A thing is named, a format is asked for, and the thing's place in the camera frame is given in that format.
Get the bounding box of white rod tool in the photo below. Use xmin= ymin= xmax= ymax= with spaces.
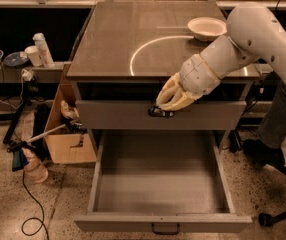
xmin=7 ymin=119 xmax=80 ymax=153

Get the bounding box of cardboard box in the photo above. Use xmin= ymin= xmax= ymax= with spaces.
xmin=45 ymin=65 xmax=96 ymax=164

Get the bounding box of white bowl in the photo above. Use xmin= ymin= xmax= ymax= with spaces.
xmin=188 ymin=17 xmax=227 ymax=41

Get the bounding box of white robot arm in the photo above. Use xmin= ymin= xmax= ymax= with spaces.
xmin=156 ymin=2 xmax=286 ymax=111

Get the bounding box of black office chair base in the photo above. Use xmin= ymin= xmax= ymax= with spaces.
xmin=258 ymin=165 xmax=286 ymax=227

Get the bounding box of dark blue rxbar packet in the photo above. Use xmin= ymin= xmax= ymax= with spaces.
xmin=148 ymin=106 xmax=174 ymax=118

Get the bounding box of person's leg in jeans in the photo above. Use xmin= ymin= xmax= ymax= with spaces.
xmin=243 ymin=81 xmax=286 ymax=166

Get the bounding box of white paper cup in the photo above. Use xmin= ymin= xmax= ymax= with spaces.
xmin=25 ymin=46 xmax=43 ymax=67

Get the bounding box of spray bottle with blue trigger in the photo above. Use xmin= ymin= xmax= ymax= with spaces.
xmin=12 ymin=148 xmax=48 ymax=183

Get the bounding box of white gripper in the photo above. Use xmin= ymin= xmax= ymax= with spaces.
xmin=156 ymin=53 xmax=222 ymax=111

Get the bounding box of grey drawer cabinet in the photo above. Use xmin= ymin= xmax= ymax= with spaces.
xmin=66 ymin=0 xmax=261 ymax=142

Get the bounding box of blue plate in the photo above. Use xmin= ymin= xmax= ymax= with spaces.
xmin=3 ymin=51 xmax=29 ymax=68

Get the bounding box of closed top drawer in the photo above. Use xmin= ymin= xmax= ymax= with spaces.
xmin=76 ymin=100 xmax=246 ymax=130

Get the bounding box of white spray can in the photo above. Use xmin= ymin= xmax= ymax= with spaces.
xmin=33 ymin=33 xmax=55 ymax=68

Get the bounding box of open middle drawer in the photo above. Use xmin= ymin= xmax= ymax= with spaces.
xmin=75 ymin=130 xmax=252 ymax=235

